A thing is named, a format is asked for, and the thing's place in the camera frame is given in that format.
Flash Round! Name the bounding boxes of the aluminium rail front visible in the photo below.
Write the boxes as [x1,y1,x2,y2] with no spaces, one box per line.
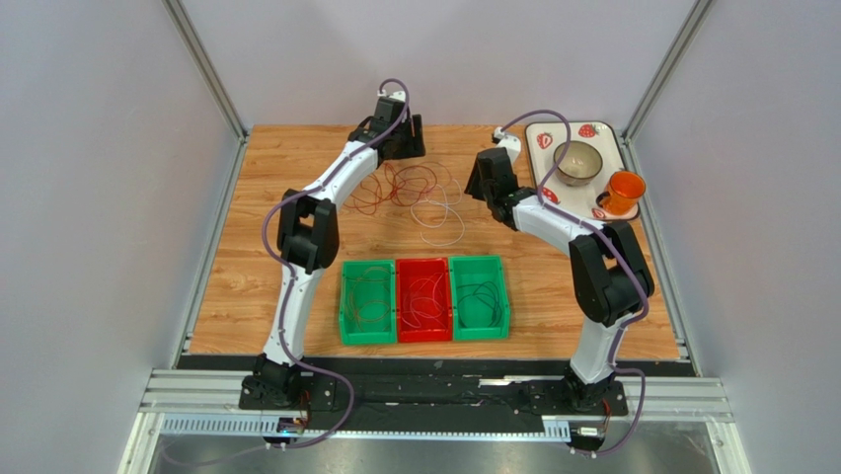
[139,370,733,441]

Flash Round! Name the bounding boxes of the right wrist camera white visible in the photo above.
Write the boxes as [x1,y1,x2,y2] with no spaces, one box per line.
[492,127,522,164]

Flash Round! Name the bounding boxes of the right green plastic bin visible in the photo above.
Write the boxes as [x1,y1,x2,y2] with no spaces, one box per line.
[448,255,511,342]

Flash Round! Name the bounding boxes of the strawberry pattern white tray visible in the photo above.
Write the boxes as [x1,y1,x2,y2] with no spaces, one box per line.
[524,121,640,221]

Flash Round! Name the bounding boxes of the right aluminium frame post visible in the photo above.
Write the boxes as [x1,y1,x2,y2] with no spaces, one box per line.
[623,0,716,143]

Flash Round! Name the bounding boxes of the green plastic bin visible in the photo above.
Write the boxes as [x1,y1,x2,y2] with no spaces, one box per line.
[338,260,397,346]
[448,255,511,342]

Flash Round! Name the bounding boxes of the orange mug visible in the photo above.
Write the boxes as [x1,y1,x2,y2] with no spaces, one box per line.
[596,170,647,216]

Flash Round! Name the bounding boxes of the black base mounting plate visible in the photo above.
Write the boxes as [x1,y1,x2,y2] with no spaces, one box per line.
[177,355,631,434]

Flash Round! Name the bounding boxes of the left aluminium frame post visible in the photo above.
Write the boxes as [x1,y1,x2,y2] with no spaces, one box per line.
[162,0,250,142]

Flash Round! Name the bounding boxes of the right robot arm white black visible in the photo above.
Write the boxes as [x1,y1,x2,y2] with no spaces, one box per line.
[465,147,654,413]

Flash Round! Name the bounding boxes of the red plastic bin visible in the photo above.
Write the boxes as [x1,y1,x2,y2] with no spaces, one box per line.
[395,258,453,344]

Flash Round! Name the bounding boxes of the aluminium frame post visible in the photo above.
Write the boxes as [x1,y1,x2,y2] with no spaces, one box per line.
[162,0,250,142]
[623,0,716,143]

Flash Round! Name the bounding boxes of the pink thin cable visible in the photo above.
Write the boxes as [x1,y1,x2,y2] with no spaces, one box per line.
[399,269,451,330]

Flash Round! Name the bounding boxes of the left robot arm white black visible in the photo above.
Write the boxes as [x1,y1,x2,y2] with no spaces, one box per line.
[240,92,425,410]

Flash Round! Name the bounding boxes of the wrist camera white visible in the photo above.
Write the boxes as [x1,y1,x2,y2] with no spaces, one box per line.
[377,91,407,109]
[492,127,522,164]

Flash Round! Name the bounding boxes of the red thin cable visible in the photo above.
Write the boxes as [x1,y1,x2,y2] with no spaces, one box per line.
[344,160,440,217]

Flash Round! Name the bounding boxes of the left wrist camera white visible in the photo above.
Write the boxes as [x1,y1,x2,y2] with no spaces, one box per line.
[377,91,407,109]

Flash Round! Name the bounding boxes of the left green plastic bin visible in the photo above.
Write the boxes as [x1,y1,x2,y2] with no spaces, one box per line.
[338,260,397,346]

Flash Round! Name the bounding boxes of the grey ceramic bowl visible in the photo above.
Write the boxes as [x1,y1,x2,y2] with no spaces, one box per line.
[553,140,603,187]

